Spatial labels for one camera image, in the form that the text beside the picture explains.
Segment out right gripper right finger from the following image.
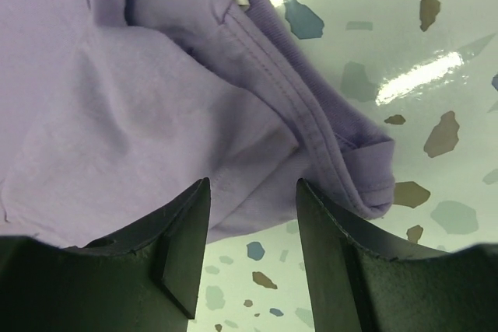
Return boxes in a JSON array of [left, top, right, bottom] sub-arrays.
[[296, 180, 497, 332]]

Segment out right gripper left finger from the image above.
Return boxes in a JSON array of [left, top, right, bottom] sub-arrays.
[[1, 179, 211, 331]]

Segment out purple t shirt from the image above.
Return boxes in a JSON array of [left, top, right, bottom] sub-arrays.
[[1, 0, 395, 247]]

